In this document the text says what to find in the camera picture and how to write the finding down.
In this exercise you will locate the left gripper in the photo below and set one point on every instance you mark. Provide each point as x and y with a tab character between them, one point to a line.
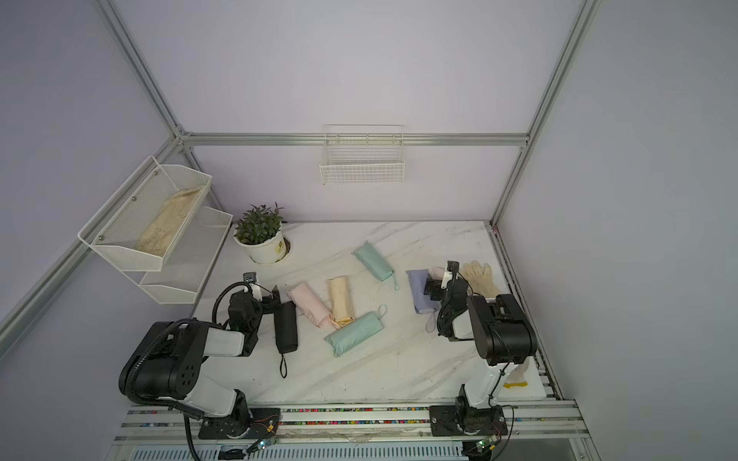
269	302

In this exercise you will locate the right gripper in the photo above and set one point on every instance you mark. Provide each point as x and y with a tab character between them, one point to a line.
437	287

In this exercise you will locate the black umbrella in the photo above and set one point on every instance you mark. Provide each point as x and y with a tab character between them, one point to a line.
286	333

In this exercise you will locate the pink umbrella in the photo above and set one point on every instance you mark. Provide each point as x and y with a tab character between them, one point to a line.
437	273
311	305

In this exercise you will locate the yellow umbrella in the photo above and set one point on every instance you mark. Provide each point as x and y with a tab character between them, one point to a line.
340	297

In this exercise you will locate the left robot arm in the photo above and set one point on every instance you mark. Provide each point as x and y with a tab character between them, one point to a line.
165	369

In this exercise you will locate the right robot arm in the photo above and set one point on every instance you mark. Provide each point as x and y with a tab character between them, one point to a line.
503	336

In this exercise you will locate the cream work glove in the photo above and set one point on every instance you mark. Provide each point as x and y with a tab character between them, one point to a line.
480	278

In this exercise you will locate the purple umbrella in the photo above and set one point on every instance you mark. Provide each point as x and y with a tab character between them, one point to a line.
423	303

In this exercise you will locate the potted green plant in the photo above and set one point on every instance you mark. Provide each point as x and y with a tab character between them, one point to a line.
260	232

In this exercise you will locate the green umbrella at back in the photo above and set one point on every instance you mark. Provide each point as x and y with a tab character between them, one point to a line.
375	263

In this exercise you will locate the green umbrella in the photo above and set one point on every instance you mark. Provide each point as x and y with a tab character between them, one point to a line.
375	263
347	338

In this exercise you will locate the green umbrella near front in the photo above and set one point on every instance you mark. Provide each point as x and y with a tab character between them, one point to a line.
347	338

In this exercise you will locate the white speckled work glove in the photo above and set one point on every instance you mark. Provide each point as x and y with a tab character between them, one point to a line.
517	378

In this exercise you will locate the cream glove in shelf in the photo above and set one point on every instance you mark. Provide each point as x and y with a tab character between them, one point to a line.
160	234

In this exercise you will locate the white tiered mesh shelf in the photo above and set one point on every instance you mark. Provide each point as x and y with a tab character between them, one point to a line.
178	277

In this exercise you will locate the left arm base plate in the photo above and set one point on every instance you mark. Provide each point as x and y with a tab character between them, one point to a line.
260	423

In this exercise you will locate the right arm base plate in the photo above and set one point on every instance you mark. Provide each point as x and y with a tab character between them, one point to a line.
449	420

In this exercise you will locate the white wire wall basket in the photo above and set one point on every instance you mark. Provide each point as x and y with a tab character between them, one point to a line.
362	154

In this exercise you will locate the aluminium rail frame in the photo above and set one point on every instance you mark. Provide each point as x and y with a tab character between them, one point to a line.
548	430

